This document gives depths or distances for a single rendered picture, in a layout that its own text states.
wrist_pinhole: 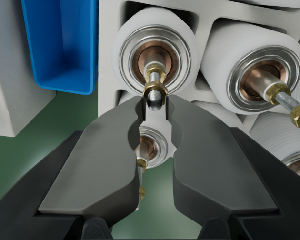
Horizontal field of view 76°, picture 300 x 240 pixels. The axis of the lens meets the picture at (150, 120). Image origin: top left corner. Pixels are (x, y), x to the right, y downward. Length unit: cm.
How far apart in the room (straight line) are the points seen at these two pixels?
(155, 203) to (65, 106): 49
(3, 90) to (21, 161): 43
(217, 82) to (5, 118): 35
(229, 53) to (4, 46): 32
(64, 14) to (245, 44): 37
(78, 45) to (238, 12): 33
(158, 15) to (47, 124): 49
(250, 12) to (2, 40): 35
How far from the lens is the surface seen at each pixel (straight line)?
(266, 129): 36
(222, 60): 23
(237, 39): 24
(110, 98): 31
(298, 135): 35
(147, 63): 18
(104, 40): 29
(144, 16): 21
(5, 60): 39
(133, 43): 20
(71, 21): 48
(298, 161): 35
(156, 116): 25
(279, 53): 24
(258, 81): 23
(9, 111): 40
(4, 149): 77
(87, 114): 56
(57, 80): 43
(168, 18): 21
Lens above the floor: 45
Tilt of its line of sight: 57 degrees down
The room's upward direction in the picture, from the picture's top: 178 degrees counter-clockwise
